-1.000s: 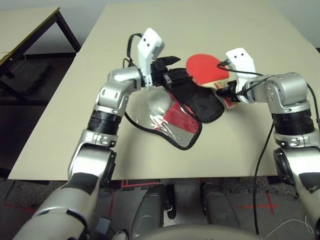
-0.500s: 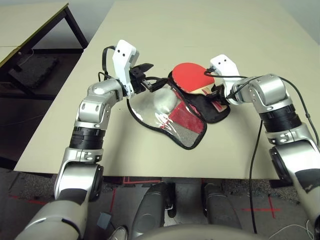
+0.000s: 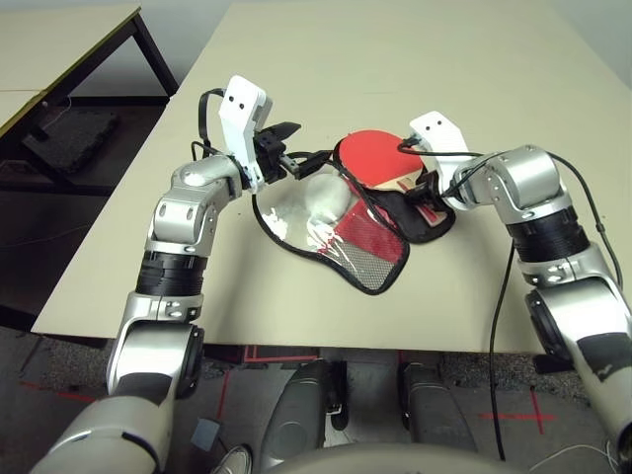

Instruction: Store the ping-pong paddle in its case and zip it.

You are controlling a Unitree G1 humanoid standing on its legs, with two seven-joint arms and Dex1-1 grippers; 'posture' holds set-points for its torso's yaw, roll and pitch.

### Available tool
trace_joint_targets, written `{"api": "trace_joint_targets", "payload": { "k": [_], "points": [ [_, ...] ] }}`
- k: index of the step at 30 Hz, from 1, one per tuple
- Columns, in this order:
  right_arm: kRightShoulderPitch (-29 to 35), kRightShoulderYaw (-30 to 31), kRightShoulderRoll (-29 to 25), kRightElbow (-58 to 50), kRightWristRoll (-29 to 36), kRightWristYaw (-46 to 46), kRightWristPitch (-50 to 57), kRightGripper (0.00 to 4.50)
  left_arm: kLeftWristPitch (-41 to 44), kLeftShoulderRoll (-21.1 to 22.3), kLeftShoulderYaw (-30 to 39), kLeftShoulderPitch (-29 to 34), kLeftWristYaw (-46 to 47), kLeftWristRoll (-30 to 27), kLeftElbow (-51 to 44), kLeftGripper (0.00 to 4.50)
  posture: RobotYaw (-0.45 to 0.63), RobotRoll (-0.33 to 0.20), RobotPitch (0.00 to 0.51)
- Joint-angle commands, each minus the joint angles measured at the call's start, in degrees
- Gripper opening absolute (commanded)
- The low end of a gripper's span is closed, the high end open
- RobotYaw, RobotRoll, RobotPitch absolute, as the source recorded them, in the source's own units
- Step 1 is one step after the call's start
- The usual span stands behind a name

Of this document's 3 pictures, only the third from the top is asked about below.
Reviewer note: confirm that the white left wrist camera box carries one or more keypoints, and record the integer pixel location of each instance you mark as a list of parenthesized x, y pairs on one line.
[(239, 116)]

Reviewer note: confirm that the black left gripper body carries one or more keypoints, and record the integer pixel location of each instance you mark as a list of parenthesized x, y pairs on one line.
[(270, 158)]

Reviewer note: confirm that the beige side table black frame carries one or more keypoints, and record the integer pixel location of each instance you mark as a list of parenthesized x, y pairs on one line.
[(54, 44)]

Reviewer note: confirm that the grey robot leg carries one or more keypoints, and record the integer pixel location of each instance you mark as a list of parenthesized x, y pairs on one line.
[(296, 410), (434, 410)]

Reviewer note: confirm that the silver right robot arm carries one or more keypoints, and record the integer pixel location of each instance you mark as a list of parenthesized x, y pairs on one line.
[(548, 232)]

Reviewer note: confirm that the red ping-pong paddle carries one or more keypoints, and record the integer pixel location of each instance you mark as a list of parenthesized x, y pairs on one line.
[(375, 158)]

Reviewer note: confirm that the grey robot torso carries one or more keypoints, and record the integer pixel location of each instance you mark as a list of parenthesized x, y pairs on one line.
[(395, 464)]

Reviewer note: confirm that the small grey box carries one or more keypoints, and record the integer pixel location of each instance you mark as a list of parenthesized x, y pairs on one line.
[(206, 433)]

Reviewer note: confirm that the red black paddle case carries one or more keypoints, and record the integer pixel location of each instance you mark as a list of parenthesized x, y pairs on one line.
[(375, 257)]

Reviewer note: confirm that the grey robot left leg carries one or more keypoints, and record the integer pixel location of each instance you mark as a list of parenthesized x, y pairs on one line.
[(296, 410)]

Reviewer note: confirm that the black foam mat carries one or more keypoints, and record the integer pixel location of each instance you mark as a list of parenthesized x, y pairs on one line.
[(74, 140)]

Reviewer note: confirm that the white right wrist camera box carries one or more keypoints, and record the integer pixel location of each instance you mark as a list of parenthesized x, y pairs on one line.
[(437, 131)]

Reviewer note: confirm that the grey robot right leg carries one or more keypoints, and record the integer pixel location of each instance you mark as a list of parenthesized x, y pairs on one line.
[(434, 410)]

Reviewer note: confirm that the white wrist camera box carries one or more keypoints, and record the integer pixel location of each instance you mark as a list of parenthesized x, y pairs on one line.
[(239, 116), (437, 131)]

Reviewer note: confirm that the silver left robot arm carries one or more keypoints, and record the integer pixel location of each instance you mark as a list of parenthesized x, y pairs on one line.
[(163, 276)]

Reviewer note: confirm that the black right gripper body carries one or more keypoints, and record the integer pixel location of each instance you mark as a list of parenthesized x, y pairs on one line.
[(431, 183)]

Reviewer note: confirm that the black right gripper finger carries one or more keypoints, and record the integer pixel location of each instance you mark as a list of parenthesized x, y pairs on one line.
[(419, 197), (409, 185)]

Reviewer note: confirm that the white mesh shoe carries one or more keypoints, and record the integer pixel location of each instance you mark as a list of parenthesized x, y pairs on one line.
[(234, 461)]

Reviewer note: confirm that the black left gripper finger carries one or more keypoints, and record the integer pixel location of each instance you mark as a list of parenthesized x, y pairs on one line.
[(313, 163), (285, 131)]

